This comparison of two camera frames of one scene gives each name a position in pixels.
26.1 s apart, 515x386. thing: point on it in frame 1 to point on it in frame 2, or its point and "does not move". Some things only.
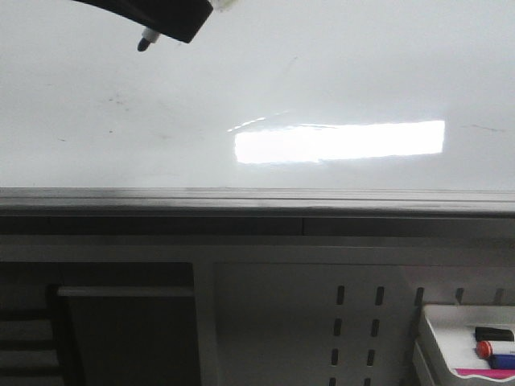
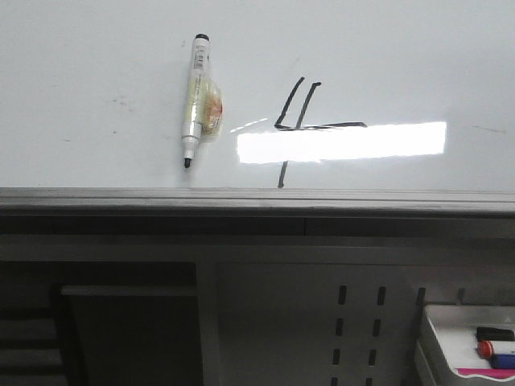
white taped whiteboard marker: [148, 37] to [204, 109]
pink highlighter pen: [489, 373] does not move
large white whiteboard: [274, 108] does not move
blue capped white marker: [502, 361] does not move
